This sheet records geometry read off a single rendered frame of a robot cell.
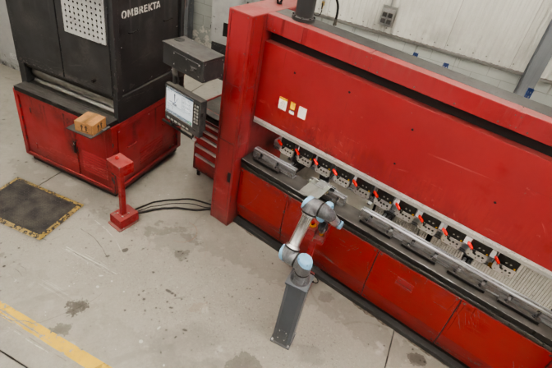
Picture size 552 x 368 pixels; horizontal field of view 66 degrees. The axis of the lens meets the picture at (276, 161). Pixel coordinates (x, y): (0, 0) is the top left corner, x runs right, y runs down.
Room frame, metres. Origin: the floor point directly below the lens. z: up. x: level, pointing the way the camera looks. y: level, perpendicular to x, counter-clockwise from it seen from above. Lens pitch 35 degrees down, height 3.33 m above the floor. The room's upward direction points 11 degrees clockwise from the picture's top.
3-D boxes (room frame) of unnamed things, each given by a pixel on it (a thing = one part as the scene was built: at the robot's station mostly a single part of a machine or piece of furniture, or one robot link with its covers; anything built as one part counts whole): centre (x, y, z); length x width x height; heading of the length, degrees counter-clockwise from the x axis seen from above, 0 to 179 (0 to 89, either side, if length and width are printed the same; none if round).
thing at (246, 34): (3.80, 0.29, 1.15); 0.85 x 0.25 x 2.30; 150
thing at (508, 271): (2.36, -1.82, 1.18); 0.15 x 0.09 x 0.17; 60
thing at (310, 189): (3.03, -0.39, 1.00); 0.26 x 0.18 x 0.01; 150
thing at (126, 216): (3.15, 1.45, 0.41); 0.25 x 0.20 x 0.83; 150
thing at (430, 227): (2.66, -1.31, 1.18); 0.15 x 0.09 x 0.17; 60
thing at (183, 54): (3.38, 0.86, 1.53); 0.51 x 0.25 x 0.85; 58
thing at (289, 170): (3.43, 0.01, 0.92); 0.50 x 0.06 x 0.10; 60
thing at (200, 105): (3.28, 0.86, 1.42); 0.45 x 0.12 x 0.36; 58
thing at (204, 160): (4.22, 0.65, 0.50); 0.50 x 0.50 x 1.00; 60
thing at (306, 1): (3.54, -0.07, 2.54); 0.33 x 0.25 x 0.47; 60
